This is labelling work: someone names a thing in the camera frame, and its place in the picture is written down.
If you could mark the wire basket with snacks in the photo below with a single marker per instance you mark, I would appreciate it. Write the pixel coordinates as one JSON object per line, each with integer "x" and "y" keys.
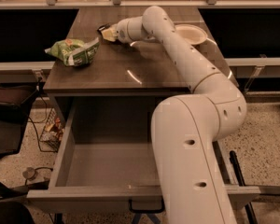
{"x": 52, "y": 132}

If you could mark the black drawer handle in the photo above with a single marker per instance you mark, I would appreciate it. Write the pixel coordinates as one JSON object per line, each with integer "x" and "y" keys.
{"x": 146, "y": 211}

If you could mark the round floor plug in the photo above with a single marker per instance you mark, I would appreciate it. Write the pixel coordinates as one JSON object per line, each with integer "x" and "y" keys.
{"x": 30, "y": 173}

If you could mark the open grey top drawer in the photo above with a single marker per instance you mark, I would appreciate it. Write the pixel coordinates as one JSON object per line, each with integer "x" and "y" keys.
{"x": 106, "y": 158}

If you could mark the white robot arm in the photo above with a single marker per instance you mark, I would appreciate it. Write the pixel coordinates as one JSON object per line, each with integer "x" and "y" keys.
{"x": 184, "y": 127}

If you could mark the dark office chair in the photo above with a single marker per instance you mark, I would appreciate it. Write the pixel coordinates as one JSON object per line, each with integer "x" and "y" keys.
{"x": 15, "y": 106}

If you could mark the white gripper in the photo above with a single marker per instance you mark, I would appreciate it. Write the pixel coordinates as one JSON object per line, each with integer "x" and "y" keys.
{"x": 121, "y": 33}

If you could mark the green chip bag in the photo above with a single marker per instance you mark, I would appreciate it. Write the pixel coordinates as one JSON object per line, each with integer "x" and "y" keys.
{"x": 74, "y": 52}

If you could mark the dark chocolate bar wrapper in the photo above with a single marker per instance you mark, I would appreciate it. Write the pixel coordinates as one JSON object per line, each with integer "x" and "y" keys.
{"x": 103, "y": 27}

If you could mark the grey cabinet with top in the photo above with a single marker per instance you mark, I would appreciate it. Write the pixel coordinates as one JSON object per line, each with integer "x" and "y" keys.
{"x": 124, "y": 69}

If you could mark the white paper bowl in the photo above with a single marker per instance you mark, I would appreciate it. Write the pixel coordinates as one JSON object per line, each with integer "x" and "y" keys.
{"x": 191, "y": 33}

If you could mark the black pole on floor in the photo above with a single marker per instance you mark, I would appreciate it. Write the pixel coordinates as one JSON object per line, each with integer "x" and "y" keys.
{"x": 237, "y": 169}

